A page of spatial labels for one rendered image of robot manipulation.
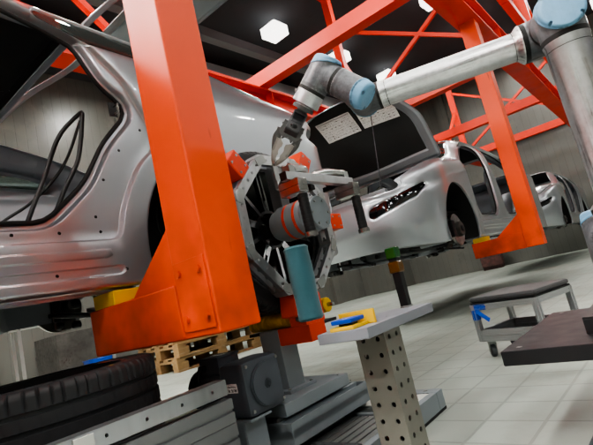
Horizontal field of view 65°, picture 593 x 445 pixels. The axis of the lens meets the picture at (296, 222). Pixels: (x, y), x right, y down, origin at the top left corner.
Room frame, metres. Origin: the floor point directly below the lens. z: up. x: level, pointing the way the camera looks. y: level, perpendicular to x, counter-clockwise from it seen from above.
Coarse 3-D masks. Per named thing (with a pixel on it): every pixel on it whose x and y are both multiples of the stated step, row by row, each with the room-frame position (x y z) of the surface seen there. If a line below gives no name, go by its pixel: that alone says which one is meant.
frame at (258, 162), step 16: (256, 160) 1.68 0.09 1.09; (288, 160) 1.84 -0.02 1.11; (240, 192) 1.58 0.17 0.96; (320, 192) 1.97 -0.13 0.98; (240, 208) 1.58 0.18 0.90; (320, 240) 1.99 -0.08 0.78; (256, 256) 1.59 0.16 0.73; (320, 256) 1.96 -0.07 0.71; (256, 272) 1.64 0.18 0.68; (272, 272) 1.65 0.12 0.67; (320, 272) 1.88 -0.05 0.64; (272, 288) 1.69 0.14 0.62; (288, 288) 1.69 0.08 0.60; (320, 288) 1.85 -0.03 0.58
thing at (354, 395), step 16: (352, 384) 2.02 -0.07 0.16; (320, 400) 1.86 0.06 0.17; (336, 400) 1.83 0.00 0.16; (352, 400) 1.91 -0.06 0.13; (368, 400) 2.00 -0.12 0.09; (304, 416) 1.68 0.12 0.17; (320, 416) 1.75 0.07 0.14; (336, 416) 1.82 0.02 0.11; (272, 432) 1.68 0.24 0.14; (288, 432) 1.63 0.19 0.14; (304, 432) 1.67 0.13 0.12
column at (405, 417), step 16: (384, 336) 1.38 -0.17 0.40; (400, 336) 1.45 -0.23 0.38; (368, 352) 1.42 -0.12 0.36; (384, 352) 1.39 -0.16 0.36; (400, 352) 1.43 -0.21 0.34; (368, 368) 1.43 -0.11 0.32; (384, 368) 1.40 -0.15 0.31; (400, 368) 1.42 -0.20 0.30; (368, 384) 1.44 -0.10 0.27; (384, 384) 1.41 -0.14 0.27; (400, 384) 1.40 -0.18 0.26; (384, 400) 1.41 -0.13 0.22; (400, 400) 1.38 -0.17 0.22; (416, 400) 1.45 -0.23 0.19; (384, 416) 1.42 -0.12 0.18; (400, 416) 1.39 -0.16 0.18; (416, 416) 1.43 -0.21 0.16; (384, 432) 1.43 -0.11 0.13; (400, 432) 1.40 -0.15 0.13; (416, 432) 1.41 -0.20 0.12
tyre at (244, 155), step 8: (248, 152) 1.79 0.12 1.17; (256, 152) 1.83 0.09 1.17; (256, 288) 1.69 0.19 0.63; (264, 288) 1.72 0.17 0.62; (256, 296) 1.68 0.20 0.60; (264, 296) 1.71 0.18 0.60; (272, 296) 1.75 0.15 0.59; (264, 304) 1.71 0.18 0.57; (272, 304) 1.74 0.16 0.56; (264, 312) 1.79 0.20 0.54; (272, 312) 1.79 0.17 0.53; (280, 312) 1.80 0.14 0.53
